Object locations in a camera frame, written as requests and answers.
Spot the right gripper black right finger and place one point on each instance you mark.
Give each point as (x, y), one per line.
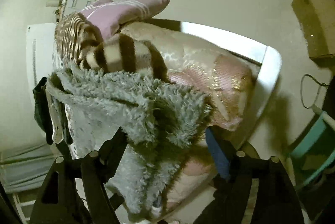
(249, 190)

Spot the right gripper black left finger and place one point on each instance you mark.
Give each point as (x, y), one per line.
(73, 190)

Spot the grey fleece pants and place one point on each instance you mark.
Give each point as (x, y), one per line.
(162, 122)

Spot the green striped curtain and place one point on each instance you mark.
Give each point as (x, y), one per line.
(25, 168)

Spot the teal plastic stool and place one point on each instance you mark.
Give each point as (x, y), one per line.
(315, 151)

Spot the dark folded pants top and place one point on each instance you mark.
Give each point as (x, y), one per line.
(41, 110)

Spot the white-lined folded garment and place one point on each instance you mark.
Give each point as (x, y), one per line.
(57, 135)

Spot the floral bed quilt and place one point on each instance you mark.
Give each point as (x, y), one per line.
(76, 40)

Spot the pink striped pillow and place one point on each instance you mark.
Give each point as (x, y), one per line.
(108, 16)

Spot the beige lamp on nightstand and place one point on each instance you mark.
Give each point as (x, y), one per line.
(54, 3)

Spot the cardboard box on floor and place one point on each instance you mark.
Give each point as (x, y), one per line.
(316, 19)

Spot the white bed frame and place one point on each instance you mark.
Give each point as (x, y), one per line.
(264, 61)

